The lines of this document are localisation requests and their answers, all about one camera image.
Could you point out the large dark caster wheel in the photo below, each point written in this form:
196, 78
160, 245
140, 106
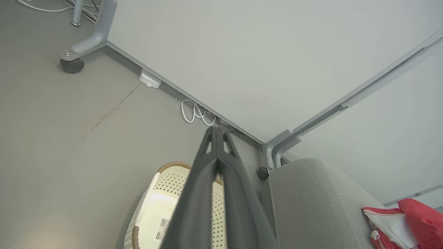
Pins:
71, 65

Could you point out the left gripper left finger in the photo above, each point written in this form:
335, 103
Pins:
193, 207

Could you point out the white barcode label sticker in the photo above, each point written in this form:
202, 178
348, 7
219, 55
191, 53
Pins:
162, 228

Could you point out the white power adapter box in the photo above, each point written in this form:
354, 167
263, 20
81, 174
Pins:
148, 79

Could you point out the grey partition foot bracket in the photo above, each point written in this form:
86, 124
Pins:
93, 39

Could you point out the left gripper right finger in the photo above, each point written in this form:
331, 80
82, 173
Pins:
242, 214

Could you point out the cream perforated laundry basket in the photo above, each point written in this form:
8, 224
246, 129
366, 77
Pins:
155, 207

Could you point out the small dark caster wheel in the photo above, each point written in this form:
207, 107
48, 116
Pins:
263, 173

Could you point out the grey metal partition frame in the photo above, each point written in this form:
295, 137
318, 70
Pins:
280, 145

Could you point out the grey metal table leg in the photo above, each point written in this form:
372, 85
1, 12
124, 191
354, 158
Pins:
77, 10

